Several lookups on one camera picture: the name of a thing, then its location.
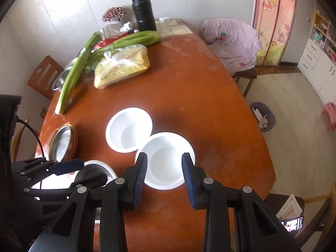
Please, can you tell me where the shallow steel pan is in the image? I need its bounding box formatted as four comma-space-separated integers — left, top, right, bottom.
49, 123, 74, 162

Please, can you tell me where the large steel bowl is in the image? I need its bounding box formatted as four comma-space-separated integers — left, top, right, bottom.
70, 160, 117, 225

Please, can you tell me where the yellow shell-shaped plate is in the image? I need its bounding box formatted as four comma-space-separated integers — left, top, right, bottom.
70, 125, 78, 154

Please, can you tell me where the smartphone on chair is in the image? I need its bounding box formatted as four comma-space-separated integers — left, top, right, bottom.
281, 216, 303, 232

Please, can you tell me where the curved-back wooden chair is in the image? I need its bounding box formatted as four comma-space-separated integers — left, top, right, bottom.
10, 118, 30, 163

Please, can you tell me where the white paper sheet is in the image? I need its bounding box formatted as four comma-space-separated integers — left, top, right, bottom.
276, 194, 303, 220

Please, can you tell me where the brown slatted wooden chair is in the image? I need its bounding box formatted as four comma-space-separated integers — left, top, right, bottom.
27, 55, 63, 100

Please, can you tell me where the steel basin at back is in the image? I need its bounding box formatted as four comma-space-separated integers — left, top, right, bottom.
51, 58, 77, 92

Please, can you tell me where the long celery bunch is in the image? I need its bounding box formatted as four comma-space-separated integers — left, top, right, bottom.
55, 33, 102, 115

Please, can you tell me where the white bowl red pattern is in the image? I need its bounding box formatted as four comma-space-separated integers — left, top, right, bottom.
105, 108, 153, 153

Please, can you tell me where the purple waste bin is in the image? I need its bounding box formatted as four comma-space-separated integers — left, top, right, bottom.
249, 102, 276, 132

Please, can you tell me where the pink pig stool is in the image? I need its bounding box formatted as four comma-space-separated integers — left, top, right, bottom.
322, 102, 336, 131

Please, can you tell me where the yellow noodles plastic bag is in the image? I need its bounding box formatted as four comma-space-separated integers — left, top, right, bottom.
93, 44, 150, 89

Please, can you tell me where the red plastic bag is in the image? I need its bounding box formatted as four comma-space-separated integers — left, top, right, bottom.
94, 32, 128, 50

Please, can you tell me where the chair under clothes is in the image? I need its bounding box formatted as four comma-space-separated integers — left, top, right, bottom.
232, 67, 257, 98

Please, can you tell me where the white tissue pack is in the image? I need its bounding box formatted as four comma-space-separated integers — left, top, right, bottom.
99, 21, 139, 39

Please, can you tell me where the white cabinet shelf unit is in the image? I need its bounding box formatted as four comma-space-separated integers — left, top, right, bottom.
297, 10, 335, 104

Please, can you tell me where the red white flower bouquet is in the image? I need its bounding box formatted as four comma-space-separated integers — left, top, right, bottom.
101, 6, 126, 22

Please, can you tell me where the pink clothes pile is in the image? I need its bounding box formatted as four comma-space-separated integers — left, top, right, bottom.
201, 18, 262, 76

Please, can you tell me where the black thermos flask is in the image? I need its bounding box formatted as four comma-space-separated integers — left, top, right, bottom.
132, 0, 157, 31

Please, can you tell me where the Hello Kitty pink curtain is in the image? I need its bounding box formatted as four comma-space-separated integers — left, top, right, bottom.
253, 0, 296, 66

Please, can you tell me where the black cable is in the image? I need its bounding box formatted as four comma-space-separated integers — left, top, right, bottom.
15, 118, 46, 159

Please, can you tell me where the low wall socket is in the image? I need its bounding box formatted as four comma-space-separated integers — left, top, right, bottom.
40, 108, 47, 119

